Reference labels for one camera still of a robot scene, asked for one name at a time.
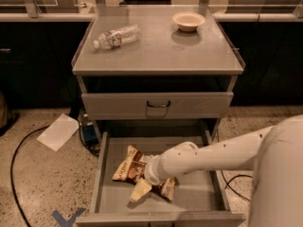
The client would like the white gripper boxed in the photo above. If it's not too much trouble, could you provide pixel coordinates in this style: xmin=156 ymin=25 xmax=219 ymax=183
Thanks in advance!
xmin=130 ymin=155 xmax=164 ymax=202

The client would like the brown chip bag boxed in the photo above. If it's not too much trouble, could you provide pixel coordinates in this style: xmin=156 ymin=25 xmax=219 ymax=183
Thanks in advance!
xmin=113 ymin=146 xmax=176 ymax=201

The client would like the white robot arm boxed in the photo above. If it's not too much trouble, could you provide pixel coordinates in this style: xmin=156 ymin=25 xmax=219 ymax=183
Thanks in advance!
xmin=130 ymin=114 xmax=303 ymax=227

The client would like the open grey middle drawer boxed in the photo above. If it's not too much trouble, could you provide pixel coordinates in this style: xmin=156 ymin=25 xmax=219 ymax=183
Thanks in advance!
xmin=76 ymin=131 xmax=245 ymax=227

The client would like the closed grey top drawer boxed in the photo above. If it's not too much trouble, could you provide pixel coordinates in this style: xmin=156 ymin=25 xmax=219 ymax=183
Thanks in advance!
xmin=82 ymin=92 xmax=233 ymax=120

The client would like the grey cabinet with counter top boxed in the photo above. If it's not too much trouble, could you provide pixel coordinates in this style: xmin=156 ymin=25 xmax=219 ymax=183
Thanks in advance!
xmin=72 ymin=6 xmax=244 ymax=140

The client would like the blue box on floor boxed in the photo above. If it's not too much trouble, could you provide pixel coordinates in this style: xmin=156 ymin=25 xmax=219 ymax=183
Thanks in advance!
xmin=82 ymin=125 xmax=98 ymax=146

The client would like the blue tape mark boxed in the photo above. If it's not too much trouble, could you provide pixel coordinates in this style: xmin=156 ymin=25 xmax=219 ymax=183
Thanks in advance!
xmin=51 ymin=206 xmax=87 ymax=227

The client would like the white paper sheet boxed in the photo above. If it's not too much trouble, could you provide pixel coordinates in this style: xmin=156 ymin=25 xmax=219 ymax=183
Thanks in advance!
xmin=37 ymin=114 xmax=79 ymax=151

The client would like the clear plastic water bottle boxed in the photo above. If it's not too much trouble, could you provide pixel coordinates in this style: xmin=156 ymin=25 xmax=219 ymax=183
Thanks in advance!
xmin=93 ymin=24 xmax=141 ymax=50

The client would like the white paper bowl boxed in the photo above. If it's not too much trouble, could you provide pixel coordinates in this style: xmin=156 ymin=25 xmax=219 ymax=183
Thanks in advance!
xmin=172 ymin=12 xmax=205 ymax=32

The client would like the black cable on right floor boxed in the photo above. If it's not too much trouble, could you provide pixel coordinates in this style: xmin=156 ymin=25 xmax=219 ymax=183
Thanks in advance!
xmin=221 ymin=169 xmax=254 ymax=203

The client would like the black cable on floor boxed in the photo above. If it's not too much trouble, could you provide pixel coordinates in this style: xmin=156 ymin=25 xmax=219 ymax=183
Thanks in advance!
xmin=221 ymin=169 xmax=254 ymax=203
xmin=10 ymin=125 xmax=51 ymax=227

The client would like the black cable on left floor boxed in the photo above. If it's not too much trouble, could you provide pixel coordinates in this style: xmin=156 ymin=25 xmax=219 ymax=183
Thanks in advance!
xmin=10 ymin=125 xmax=51 ymax=227

